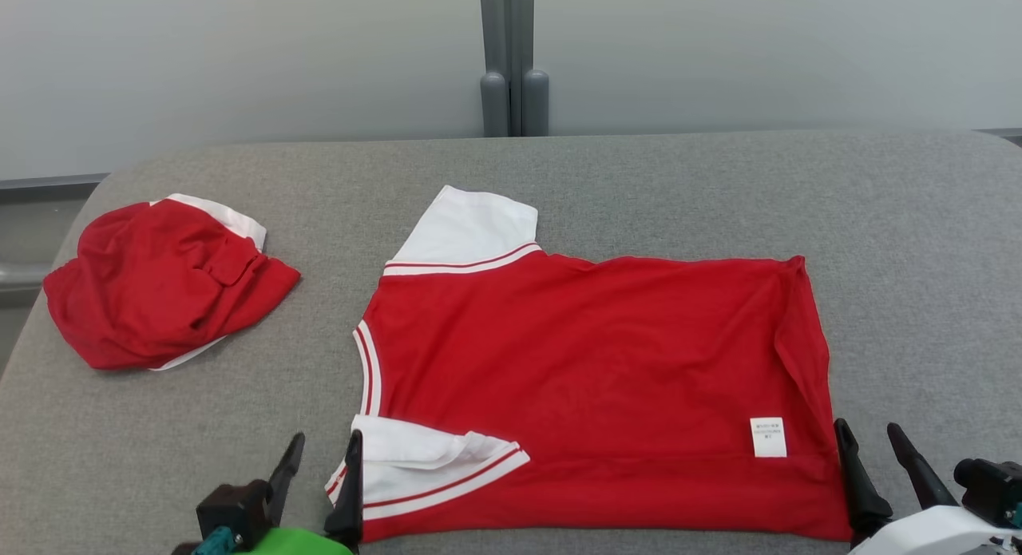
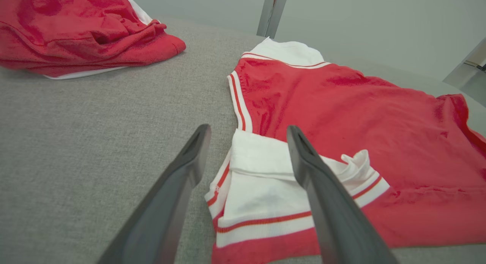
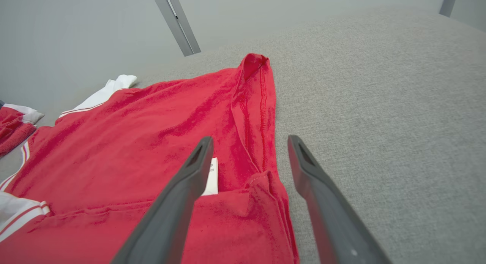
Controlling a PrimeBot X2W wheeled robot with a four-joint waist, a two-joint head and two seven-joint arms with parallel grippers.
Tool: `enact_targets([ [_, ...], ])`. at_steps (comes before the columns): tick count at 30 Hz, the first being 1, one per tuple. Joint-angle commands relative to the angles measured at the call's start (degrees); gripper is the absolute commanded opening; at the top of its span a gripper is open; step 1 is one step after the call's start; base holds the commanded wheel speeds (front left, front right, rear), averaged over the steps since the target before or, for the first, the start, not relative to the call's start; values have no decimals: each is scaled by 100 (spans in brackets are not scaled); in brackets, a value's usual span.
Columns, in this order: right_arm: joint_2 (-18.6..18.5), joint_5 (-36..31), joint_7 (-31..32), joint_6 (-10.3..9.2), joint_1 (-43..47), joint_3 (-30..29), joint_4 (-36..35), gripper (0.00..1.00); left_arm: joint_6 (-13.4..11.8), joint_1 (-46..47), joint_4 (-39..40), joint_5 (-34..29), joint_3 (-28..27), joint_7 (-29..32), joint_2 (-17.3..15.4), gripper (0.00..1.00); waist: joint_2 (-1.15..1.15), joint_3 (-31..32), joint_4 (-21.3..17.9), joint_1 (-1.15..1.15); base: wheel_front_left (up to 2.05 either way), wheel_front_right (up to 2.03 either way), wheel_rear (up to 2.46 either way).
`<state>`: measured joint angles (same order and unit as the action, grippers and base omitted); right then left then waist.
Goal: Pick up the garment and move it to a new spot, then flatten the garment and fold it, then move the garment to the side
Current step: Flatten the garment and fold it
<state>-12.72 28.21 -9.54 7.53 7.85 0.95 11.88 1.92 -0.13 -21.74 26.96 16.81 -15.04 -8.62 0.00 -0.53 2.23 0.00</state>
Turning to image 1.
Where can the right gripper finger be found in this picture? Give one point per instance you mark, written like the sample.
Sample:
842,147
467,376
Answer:
922,479
862,491

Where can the red t-shirt white sleeves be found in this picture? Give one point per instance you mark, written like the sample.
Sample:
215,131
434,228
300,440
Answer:
599,363

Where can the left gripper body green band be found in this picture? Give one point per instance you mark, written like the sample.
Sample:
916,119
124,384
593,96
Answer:
295,543

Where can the grey partition base rail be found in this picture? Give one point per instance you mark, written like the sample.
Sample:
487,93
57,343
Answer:
1002,134
48,182

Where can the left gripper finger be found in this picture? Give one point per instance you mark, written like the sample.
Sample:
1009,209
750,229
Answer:
350,507
286,483

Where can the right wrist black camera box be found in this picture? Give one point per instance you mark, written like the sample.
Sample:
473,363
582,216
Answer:
990,487

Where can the red shorts white side stripes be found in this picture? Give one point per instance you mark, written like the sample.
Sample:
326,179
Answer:
160,291

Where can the grey fabric sofa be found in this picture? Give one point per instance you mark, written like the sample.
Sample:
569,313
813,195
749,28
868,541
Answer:
239,459

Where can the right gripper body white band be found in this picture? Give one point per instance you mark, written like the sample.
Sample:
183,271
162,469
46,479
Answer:
934,535

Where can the grey partition post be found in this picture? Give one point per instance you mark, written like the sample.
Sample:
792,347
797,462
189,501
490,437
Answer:
515,60

